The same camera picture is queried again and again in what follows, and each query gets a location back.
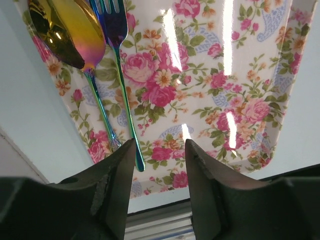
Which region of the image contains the iridescent rainbow fork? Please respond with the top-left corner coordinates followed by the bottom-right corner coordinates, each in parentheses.
top-left (88, 0), bottom-right (146, 172)

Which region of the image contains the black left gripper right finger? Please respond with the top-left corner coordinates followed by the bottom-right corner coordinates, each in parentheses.
top-left (185, 139), bottom-right (275, 240)

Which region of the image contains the aluminium frame rail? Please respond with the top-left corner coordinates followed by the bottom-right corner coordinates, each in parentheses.
top-left (124, 200), bottom-right (195, 240)

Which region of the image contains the floral pattern tray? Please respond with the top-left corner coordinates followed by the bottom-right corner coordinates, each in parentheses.
top-left (12, 0), bottom-right (316, 200)

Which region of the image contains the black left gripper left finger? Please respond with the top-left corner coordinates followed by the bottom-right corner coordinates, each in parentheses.
top-left (59, 139), bottom-right (136, 240)

